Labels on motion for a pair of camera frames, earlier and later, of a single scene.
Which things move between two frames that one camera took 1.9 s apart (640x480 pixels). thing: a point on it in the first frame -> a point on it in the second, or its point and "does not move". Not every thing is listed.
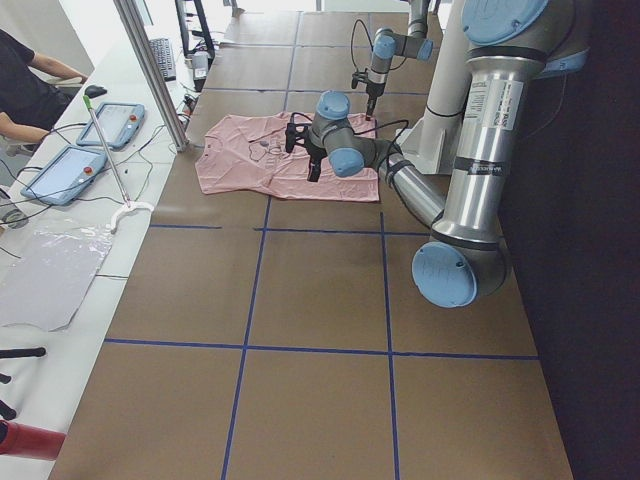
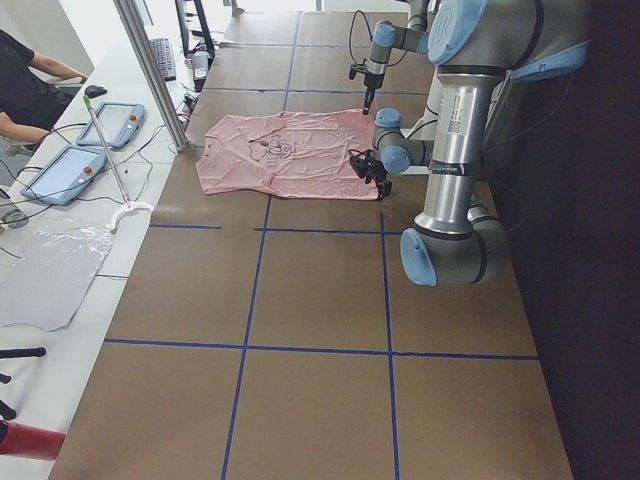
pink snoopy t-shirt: x=248 y=155 does not move
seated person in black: x=29 y=103 does not move
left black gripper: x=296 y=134 -> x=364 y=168
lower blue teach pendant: x=67 y=176 does not move
